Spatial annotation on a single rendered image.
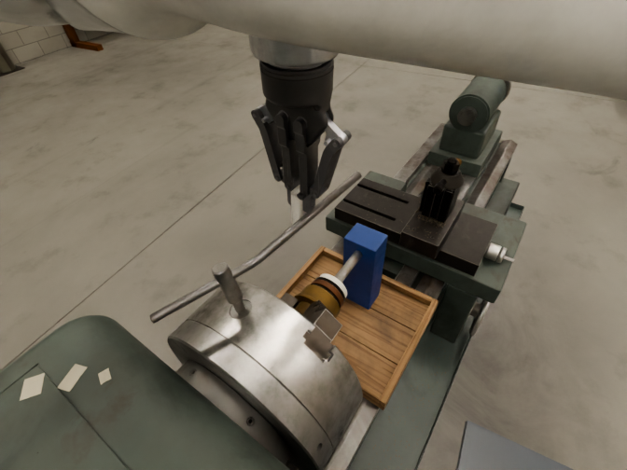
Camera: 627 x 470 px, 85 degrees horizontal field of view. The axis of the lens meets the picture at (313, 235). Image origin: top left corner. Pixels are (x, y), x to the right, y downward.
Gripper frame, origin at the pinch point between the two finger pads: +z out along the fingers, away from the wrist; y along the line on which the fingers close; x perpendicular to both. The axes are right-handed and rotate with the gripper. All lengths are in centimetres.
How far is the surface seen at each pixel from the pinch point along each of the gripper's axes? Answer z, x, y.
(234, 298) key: 6.7, 14.3, 1.2
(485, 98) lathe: 19, -95, -6
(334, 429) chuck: 20.3, 16.9, -17.1
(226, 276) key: 2.6, 13.9, 2.0
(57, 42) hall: 157, -237, 671
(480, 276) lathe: 40, -39, -28
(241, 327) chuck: 9.8, 16.0, -0.9
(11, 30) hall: 126, -183, 668
